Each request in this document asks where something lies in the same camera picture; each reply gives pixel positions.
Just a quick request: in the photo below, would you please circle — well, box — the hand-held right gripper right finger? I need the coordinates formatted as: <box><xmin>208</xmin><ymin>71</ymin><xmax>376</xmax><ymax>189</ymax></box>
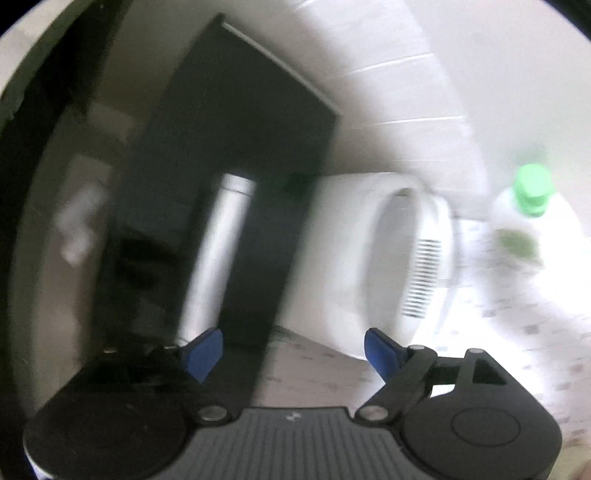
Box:
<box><xmin>355</xmin><ymin>328</ymin><xmax>509</xmax><ymax>424</ymax></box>

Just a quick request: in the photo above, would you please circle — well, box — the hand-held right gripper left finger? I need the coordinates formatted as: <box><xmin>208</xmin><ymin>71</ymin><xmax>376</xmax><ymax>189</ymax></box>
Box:
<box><xmin>99</xmin><ymin>327</ymin><xmax>232</xmax><ymax>425</ymax></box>

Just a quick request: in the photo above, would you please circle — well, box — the silver cylindrical bin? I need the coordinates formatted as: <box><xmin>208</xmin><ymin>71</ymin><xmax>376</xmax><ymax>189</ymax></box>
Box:
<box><xmin>178</xmin><ymin>173</ymin><xmax>259</xmax><ymax>344</ymax></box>

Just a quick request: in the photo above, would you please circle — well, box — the dark cabinet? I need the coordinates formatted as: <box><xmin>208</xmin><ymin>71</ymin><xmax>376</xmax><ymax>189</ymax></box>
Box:
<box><xmin>92</xmin><ymin>14</ymin><xmax>338</xmax><ymax>407</ymax></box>

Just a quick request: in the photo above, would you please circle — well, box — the white bottle with green cap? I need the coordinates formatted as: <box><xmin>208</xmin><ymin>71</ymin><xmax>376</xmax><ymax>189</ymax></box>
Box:
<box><xmin>480</xmin><ymin>164</ymin><xmax>591</xmax><ymax>324</ymax></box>

